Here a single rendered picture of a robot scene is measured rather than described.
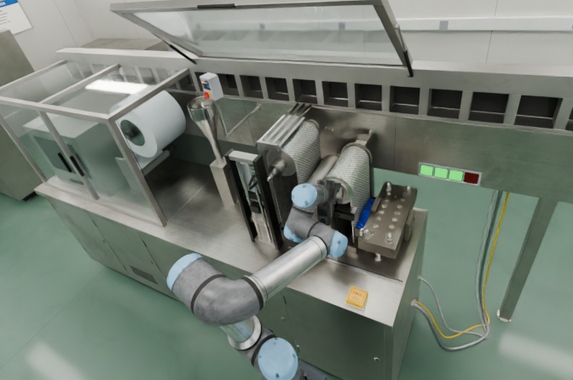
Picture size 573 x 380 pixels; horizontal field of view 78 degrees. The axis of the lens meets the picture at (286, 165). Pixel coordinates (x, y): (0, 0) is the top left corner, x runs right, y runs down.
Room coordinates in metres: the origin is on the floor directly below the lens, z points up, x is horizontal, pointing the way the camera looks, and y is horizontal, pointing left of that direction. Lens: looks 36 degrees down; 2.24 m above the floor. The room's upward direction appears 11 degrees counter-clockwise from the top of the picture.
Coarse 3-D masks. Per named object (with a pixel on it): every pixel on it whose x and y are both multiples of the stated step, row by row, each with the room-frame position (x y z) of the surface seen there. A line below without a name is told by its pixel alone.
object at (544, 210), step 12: (540, 204) 1.07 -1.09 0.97; (552, 204) 1.04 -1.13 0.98; (540, 216) 1.06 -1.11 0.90; (540, 228) 1.05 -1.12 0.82; (528, 240) 1.06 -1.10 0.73; (540, 240) 1.04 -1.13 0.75; (528, 252) 1.06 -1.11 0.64; (516, 264) 1.10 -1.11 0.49; (528, 264) 1.04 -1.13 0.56; (516, 276) 1.06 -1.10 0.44; (516, 288) 1.05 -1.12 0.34; (504, 300) 1.08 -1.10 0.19; (516, 300) 1.04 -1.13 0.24; (504, 312) 1.06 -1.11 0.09
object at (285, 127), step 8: (296, 104) 1.55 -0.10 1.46; (304, 104) 1.53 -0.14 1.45; (288, 112) 1.48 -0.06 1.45; (296, 112) 1.46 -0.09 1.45; (304, 112) 1.45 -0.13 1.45; (280, 120) 1.42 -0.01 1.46; (288, 120) 1.40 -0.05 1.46; (296, 120) 1.39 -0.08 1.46; (280, 128) 1.35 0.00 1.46; (288, 128) 1.34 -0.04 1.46; (264, 136) 1.31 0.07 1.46; (272, 136) 1.29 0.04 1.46; (280, 136) 1.31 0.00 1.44; (264, 144) 1.25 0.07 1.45; (272, 144) 1.23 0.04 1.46; (280, 144) 1.25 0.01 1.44
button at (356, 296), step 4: (352, 288) 0.86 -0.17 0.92; (356, 288) 0.86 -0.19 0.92; (352, 292) 0.84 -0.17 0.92; (356, 292) 0.84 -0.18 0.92; (360, 292) 0.84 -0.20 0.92; (364, 292) 0.83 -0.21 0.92; (348, 296) 0.83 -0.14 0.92; (352, 296) 0.83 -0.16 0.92; (356, 296) 0.83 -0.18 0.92; (360, 296) 0.82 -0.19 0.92; (364, 296) 0.82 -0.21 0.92; (348, 300) 0.82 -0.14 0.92; (352, 300) 0.81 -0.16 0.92; (356, 300) 0.81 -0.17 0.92; (360, 300) 0.80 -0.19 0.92; (364, 300) 0.80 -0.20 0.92; (352, 304) 0.80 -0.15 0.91; (356, 304) 0.79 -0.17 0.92; (360, 304) 0.79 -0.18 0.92
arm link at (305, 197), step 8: (304, 184) 0.88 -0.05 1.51; (312, 184) 0.91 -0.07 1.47; (296, 192) 0.87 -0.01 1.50; (304, 192) 0.85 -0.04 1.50; (312, 192) 0.85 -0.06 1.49; (320, 192) 0.89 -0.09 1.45; (296, 200) 0.85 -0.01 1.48; (304, 200) 0.84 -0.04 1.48; (312, 200) 0.84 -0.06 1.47; (320, 200) 0.88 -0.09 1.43; (304, 208) 0.84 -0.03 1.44; (312, 208) 0.84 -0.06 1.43
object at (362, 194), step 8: (368, 176) 1.27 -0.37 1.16; (360, 184) 1.17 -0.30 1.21; (368, 184) 1.26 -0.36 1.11; (360, 192) 1.17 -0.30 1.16; (368, 192) 1.26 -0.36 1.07; (352, 200) 1.09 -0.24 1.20; (360, 200) 1.16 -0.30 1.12; (352, 208) 1.09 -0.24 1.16; (360, 208) 1.16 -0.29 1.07; (360, 216) 1.16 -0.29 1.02; (352, 224) 1.08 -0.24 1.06
